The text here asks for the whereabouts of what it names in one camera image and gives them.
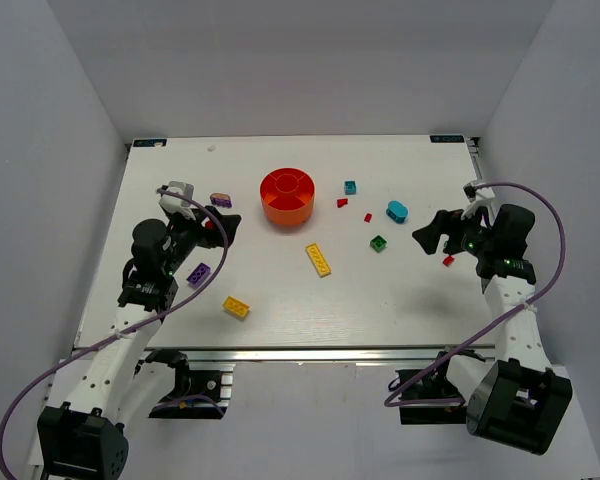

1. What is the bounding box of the purple butterfly lego brick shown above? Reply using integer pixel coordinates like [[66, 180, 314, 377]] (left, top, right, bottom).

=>
[[210, 192, 232, 208]]

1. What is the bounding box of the purple 2x2 lego brick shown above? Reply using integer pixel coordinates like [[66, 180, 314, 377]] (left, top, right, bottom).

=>
[[187, 263, 211, 289]]

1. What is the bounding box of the green square lego brick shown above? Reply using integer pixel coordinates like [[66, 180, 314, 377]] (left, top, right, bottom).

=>
[[370, 235, 387, 253]]

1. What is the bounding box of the yellow 2x3 lego brick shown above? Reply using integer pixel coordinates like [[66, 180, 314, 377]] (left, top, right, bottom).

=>
[[222, 296, 250, 320]]

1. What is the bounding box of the long yellow lego plate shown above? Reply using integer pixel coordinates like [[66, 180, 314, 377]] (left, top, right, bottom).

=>
[[305, 243, 332, 278]]

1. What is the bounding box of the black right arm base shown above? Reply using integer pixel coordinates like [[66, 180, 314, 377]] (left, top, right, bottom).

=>
[[388, 347, 494, 425]]

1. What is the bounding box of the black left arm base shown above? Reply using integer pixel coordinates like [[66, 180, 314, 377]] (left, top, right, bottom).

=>
[[134, 349, 227, 420]]

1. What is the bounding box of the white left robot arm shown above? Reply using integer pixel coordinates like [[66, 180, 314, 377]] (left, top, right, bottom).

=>
[[37, 207, 241, 479]]

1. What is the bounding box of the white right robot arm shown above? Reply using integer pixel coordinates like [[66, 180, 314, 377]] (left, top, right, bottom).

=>
[[402, 204, 573, 455]]

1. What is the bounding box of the teal rounded lego brick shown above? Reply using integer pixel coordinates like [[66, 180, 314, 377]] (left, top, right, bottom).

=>
[[386, 200, 409, 224]]

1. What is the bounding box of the orange round divided container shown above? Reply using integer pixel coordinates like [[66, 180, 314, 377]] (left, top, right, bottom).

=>
[[259, 167, 315, 227]]

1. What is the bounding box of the blue label top right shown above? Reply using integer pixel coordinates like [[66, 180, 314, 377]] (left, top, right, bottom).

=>
[[429, 135, 465, 144]]

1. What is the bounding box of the blue label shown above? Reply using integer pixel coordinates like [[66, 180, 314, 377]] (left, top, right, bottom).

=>
[[132, 138, 167, 148], [429, 135, 465, 144]]

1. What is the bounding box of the teal square lego brick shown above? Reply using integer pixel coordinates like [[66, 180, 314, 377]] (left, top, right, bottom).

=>
[[344, 181, 357, 195]]

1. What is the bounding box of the blue label top left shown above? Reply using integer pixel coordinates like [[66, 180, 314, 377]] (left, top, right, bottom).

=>
[[132, 138, 167, 148]]

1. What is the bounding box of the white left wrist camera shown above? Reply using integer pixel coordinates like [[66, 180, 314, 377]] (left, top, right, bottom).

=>
[[159, 181, 194, 219]]

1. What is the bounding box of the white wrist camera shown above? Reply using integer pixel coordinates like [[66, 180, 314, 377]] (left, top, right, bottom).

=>
[[159, 181, 194, 219], [461, 180, 495, 219]]

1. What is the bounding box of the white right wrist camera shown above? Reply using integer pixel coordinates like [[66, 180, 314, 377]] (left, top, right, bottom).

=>
[[461, 180, 495, 219]]

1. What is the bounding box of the aluminium front table rail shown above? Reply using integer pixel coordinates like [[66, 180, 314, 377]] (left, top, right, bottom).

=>
[[72, 344, 549, 365]]

